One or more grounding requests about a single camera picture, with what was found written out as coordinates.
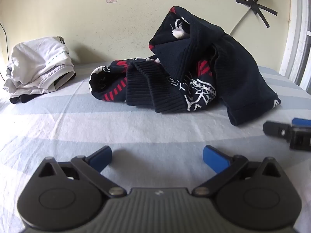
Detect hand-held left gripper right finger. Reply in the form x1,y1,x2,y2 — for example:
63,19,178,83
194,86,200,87
192,145,284,197

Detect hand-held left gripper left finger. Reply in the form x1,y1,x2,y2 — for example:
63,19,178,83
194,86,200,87
36,146,127,198

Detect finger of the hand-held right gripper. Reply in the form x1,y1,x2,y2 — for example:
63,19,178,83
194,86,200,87
292,117,311,128
263,121,293,143

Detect navy patterned knit sweater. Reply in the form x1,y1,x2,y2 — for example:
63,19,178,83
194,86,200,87
89,6,281,127

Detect white folded clothes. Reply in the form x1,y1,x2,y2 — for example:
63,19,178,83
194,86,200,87
3,36,75,96

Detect striped bed sheet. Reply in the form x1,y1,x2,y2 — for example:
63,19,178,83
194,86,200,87
0,61,311,227

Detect black tape cross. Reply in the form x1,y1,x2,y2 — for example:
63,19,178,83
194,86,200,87
235,0,278,29

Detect white window frame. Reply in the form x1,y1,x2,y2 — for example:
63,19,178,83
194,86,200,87
279,0,311,91

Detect white wall cable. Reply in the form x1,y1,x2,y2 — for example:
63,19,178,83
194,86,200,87
229,0,258,35

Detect thin black cable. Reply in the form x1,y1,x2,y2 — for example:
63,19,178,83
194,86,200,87
0,21,8,81

